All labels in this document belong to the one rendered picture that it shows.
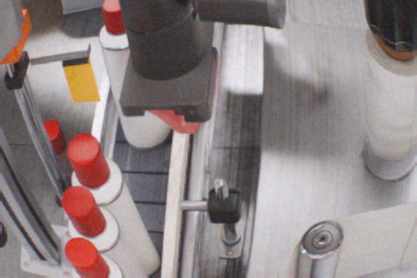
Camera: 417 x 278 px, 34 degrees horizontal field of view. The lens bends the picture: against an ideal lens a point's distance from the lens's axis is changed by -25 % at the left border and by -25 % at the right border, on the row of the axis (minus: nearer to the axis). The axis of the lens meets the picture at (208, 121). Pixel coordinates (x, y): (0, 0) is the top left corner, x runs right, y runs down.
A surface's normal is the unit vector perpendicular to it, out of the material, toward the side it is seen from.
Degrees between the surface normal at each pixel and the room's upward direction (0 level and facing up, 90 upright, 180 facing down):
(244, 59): 0
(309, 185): 0
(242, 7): 74
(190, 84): 1
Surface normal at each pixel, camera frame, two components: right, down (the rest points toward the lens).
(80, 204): -0.16, -0.64
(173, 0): 0.60, 0.58
